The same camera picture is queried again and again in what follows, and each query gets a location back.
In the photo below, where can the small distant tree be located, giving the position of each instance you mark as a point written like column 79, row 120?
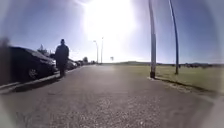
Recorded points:
column 112, row 58

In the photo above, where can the tall street lamp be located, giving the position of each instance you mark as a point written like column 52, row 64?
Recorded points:
column 101, row 50

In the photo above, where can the short street lamp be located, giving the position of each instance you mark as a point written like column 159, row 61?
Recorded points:
column 97, row 53

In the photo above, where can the small dark tree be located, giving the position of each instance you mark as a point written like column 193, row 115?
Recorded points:
column 85, row 59

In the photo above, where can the grey asphalt path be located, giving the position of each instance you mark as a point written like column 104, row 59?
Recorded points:
column 110, row 100

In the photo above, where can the dark car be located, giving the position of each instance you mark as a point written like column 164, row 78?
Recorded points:
column 26, row 63
column 71, row 64

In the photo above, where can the tall thick pole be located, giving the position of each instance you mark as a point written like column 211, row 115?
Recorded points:
column 152, row 40

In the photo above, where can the person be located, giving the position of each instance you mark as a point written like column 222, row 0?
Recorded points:
column 62, row 55

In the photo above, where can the tall thin pole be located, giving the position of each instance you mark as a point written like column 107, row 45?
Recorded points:
column 175, row 43

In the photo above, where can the group of trees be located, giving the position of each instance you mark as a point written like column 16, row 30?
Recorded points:
column 42, row 50

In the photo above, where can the dry grass field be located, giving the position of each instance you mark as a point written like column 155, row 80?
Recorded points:
column 190, row 75

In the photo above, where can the row of distant trees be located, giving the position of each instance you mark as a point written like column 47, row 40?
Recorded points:
column 196, row 65

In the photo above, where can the concrete kerb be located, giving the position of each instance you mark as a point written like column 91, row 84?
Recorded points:
column 30, row 83

